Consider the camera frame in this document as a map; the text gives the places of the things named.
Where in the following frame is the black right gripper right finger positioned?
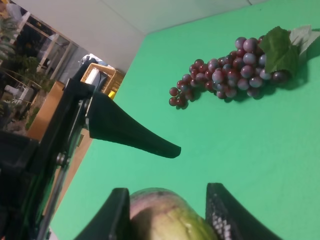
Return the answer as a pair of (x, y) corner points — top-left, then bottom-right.
(205, 183), (281, 240)

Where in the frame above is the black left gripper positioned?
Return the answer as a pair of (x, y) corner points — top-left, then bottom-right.
(0, 63), (95, 240)

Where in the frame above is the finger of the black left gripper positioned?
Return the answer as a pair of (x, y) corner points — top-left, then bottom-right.
(88, 92), (181, 159)

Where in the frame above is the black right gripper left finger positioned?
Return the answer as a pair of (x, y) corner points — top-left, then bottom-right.
(75, 188), (133, 240)

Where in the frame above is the purple eggplant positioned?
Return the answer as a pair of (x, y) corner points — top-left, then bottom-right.
(130, 187), (218, 240)

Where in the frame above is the yellow wicker basket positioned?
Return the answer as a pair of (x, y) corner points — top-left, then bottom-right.
(81, 63), (125, 100)

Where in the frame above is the brown cardboard box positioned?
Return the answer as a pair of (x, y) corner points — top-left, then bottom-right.
(27, 81), (92, 178)

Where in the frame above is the green tablecloth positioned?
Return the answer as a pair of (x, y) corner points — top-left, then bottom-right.
(51, 0), (320, 240)

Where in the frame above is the white metal shelf rack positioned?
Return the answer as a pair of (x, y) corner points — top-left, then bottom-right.
(16, 11), (80, 82)

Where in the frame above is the red grape bunch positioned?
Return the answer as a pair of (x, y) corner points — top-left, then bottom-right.
(168, 25), (320, 109)

